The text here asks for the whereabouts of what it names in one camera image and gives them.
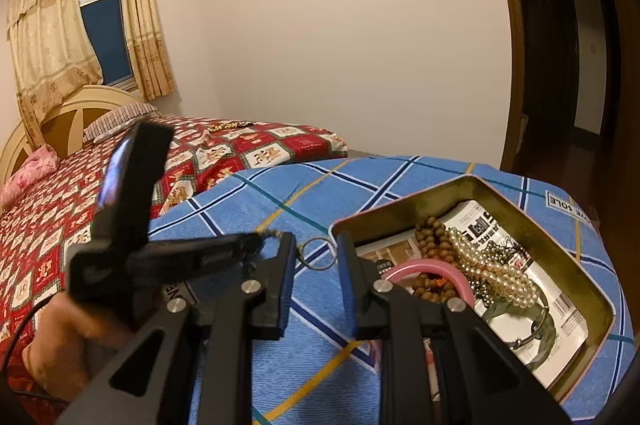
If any thin silver bangle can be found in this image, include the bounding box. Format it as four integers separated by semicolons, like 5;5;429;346
507;305;551;351

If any dark wooden door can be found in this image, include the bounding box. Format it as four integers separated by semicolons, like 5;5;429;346
505;0;576;156

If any cream wooden headboard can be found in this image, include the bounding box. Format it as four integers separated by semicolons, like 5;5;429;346
0;85;146;178

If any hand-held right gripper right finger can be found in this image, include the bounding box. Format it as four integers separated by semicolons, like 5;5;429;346
337;232;571;425

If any black cable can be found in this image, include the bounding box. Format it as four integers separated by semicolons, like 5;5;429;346
0;295;68;403

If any beige patterned curtain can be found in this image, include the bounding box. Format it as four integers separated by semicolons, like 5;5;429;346
7;0;103;146
117;0;176;102

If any brown wooden bead bracelet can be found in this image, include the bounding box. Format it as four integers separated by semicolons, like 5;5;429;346
412;215;458;303

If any pink pillow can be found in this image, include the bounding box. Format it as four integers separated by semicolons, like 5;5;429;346
0;144;62;206

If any window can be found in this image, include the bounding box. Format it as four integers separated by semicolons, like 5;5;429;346
76;0;138;90

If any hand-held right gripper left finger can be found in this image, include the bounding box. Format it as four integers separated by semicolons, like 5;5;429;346
55;232;298;425

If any pearl bracelet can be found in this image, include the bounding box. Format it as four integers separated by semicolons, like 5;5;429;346
447;227;538;308

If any brown wooden door frame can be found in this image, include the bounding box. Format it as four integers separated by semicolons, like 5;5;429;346
482;0;526;170

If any pink tin box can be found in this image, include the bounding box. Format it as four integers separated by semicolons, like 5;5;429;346
330;175;618;406

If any blue plaid blanket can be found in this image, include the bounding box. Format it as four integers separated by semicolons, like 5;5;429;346
147;155;623;425

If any printed paper leaflet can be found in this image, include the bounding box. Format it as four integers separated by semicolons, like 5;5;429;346
357;200;588;386

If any person's left hand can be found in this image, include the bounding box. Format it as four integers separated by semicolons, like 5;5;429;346
22;292;136;401

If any striped pillow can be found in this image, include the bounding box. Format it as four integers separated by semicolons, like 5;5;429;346
82;102;161;143

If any red bear-print blanket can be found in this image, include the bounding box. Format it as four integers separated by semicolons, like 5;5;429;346
0;115;348;356

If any pink bangle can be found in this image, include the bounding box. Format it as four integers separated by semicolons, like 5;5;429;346
382;260;476;308

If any silver bead chain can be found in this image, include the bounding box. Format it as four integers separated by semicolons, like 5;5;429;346
467;240;526;306

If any green jade bangle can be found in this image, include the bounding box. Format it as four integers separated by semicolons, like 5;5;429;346
482;300;557;373

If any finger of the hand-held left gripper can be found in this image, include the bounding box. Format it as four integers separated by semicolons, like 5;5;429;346
145;232;266;256
127;250;253;287

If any thin metal ring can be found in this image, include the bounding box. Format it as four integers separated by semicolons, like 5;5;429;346
298;237;337;272

